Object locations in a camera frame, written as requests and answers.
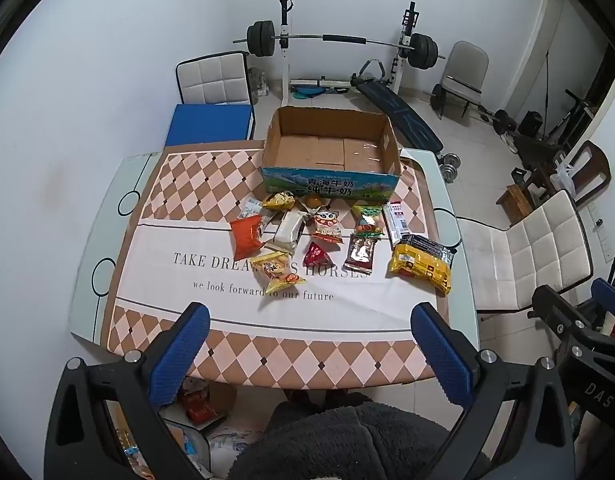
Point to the black exercise stand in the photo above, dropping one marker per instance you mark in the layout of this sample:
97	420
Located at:
575	112

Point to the blue cushion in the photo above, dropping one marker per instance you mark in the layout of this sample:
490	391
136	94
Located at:
207	125

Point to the teal balance disc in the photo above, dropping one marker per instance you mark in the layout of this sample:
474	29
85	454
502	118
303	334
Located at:
308	93

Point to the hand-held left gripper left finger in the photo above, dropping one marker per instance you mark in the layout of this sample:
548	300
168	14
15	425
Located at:
180	360

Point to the orange jelly cup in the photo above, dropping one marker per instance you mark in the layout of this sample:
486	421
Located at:
312	202

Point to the white snack packet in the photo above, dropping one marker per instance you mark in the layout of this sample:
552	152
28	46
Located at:
289	230

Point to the long white red packet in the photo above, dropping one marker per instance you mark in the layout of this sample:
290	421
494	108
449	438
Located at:
398	225

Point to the large yellow black packet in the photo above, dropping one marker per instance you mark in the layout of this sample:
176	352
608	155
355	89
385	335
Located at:
417	262

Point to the black sit-up bench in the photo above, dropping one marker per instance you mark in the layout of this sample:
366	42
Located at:
402	115

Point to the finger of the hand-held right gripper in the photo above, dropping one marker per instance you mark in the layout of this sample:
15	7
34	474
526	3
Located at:
610	292
555	302

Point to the white plastic bag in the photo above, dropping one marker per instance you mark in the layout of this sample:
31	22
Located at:
565	176

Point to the chrome dumbbell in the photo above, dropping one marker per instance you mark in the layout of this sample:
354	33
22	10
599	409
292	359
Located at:
450	166

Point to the green candy packet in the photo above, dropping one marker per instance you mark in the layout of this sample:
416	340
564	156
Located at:
368	222

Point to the small wooden stool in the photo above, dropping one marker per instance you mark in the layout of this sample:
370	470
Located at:
516	201

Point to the black dumbbell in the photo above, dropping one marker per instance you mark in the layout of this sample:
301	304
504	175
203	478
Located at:
502	121

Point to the yellow chips packet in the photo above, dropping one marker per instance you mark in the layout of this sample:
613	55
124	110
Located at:
280	200

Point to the small white blue packet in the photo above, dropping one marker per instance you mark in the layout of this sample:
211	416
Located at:
250	210

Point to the cardboard box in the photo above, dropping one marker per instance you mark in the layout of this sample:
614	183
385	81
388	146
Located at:
327	152

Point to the person's dark fleece clothing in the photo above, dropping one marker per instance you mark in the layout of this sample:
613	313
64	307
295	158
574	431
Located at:
347	440

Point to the white barbell rack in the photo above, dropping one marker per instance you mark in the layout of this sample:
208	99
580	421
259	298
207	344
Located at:
286	60

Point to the black speaker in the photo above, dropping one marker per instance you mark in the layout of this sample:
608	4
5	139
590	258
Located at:
530	122

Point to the dark wooden chair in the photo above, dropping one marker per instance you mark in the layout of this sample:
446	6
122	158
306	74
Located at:
595	160

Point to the red white cartoon packet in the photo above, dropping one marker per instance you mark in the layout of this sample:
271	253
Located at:
327	225

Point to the dark brown snack packet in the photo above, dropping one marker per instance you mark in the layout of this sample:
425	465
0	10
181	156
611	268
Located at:
361	254

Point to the dark low table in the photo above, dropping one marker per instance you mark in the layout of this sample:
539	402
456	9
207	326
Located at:
535	152

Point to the white padded chair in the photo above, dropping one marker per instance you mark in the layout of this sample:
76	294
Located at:
537	250
215	80

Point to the barbell with black plates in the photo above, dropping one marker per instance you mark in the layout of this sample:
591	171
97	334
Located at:
337	39

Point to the red triangular packet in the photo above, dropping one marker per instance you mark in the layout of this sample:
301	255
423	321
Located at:
318	256

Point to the orange snack packet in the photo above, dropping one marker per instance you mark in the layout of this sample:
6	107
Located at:
247	237

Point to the grey chair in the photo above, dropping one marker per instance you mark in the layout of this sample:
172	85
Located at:
467	62

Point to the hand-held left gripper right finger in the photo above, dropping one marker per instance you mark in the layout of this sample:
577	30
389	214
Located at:
443	360

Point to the yellow biscuit packet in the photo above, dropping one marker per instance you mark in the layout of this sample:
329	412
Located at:
275	272

